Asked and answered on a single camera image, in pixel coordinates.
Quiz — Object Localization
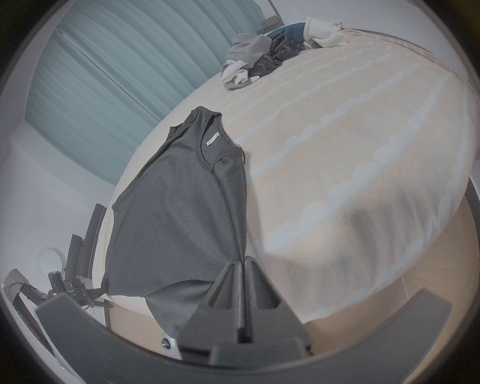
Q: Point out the bed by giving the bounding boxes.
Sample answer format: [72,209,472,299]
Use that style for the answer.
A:
[92,26,479,327]

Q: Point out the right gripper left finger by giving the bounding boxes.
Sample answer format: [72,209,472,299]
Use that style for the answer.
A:
[179,261,246,353]

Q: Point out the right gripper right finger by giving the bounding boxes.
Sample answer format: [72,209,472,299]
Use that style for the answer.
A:
[244,256,313,353]

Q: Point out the grey bedside table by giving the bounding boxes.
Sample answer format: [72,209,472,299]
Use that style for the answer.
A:
[259,15,282,32]

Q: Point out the round white mirror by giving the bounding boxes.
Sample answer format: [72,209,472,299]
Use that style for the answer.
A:
[37,245,66,271]

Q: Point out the black T-shirt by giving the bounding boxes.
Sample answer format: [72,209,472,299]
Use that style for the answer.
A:
[101,106,248,338]

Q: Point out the pile of clothes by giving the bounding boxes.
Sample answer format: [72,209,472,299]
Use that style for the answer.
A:
[220,16,349,91]

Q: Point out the blue-green curtain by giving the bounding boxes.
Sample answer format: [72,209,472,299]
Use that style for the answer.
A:
[23,35,162,186]
[56,0,280,122]

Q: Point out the black chest of drawers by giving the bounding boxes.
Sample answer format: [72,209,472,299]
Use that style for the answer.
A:
[62,202,107,280]

